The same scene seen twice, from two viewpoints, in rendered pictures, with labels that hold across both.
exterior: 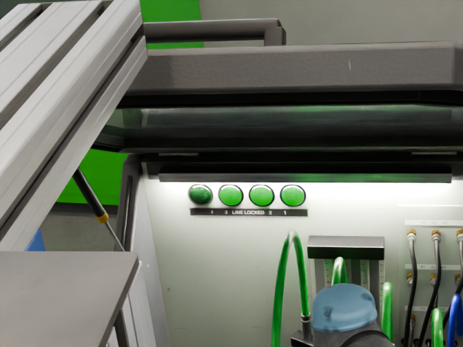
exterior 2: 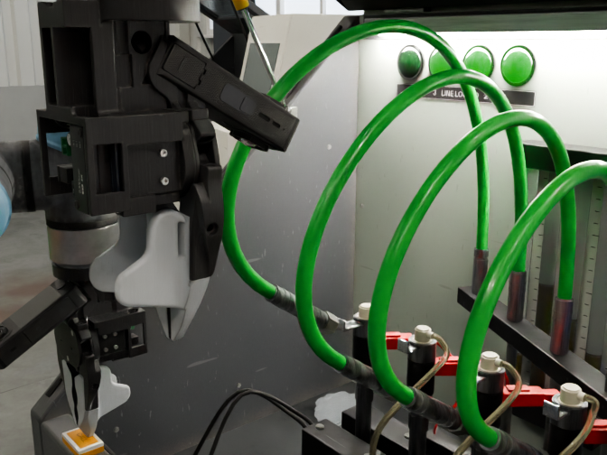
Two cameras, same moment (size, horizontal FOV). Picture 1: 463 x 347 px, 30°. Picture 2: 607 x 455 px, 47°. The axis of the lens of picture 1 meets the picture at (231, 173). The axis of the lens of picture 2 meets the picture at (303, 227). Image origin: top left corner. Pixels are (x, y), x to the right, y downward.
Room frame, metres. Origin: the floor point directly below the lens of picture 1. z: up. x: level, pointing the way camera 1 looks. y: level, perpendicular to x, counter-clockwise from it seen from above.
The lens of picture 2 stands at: (0.54, -0.44, 1.41)
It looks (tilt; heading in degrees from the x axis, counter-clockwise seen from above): 15 degrees down; 37
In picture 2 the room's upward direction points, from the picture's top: straight up
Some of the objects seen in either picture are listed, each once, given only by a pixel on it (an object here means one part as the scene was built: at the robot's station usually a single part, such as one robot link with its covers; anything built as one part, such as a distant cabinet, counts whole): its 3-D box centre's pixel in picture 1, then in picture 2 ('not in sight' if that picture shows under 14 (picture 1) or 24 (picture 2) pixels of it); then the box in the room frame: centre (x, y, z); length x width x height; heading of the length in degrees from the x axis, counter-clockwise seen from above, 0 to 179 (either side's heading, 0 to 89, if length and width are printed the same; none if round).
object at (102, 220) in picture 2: not in sight; (75, 171); (0.98, 0.20, 1.27); 0.09 x 0.08 x 0.11; 147
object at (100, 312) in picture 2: not in sight; (96, 309); (0.99, 0.19, 1.11); 0.09 x 0.08 x 0.12; 167
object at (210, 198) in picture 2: not in sight; (190, 207); (0.83, -0.14, 1.31); 0.05 x 0.02 x 0.09; 77
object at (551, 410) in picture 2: not in sight; (559, 403); (1.08, -0.30, 1.12); 0.03 x 0.02 x 0.01; 167
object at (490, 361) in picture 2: not in sight; (490, 368); (1.11, -0.23, 1.12); 0.02 x 0.02 x 0.03
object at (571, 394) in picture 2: not in sight; (571, 403); (1.09, -0.30, 1.12); 0.02 x 0.02 x 0.03
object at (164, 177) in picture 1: (301, 175); (528, 23); (1.40, -0.13, 1.43); 0.54 x 0.03 x 0.02; 77
